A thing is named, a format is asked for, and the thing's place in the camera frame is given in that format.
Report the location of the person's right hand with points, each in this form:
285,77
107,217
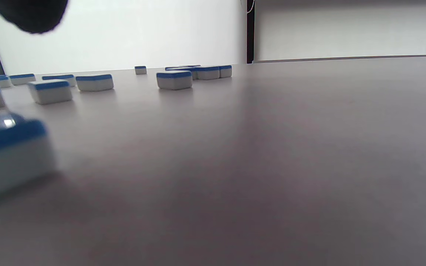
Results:
31,14

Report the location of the blue mahjong tiles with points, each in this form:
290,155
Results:
50,92

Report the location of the narrow white roller blind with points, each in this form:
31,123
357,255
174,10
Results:
346,33

